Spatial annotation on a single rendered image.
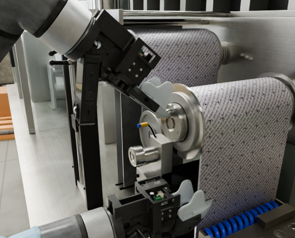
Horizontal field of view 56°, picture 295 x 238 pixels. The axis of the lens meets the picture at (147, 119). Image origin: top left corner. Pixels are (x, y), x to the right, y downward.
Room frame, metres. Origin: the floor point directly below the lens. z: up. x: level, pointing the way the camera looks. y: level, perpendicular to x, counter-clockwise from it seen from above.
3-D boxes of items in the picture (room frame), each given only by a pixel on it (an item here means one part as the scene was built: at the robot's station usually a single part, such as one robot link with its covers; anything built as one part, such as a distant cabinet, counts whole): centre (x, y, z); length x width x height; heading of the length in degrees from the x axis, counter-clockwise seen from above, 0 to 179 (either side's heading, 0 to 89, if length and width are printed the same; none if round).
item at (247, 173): (0.50, -0.20, 1.12); 0.23 x 0.01 x 0.18; 117
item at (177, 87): (0.50, -0.06, 1.25); 0.15 x 0.01 x 0.15; 27
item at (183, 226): (0.40, -0.05, 1.09); 0.09 x 0.05 x 0.02; 116
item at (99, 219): (0.36, 0.08, 1.11); 0.08 x 0.05 x 0.08; 27
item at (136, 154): (0.49, 0.02, 1.18); 0.04 x 0.02 x 0.04; 27
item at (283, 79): (0.61, -0.29, 1.25); 0.15 x 0.01 x 0.15; 27
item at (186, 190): (0.46, -0.08, 1.11); 0.09 x 0.03 x 0.06; 119
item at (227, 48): (0.85, -0.21, 1.33); 0.07 x 0.07 x 0.07; 27
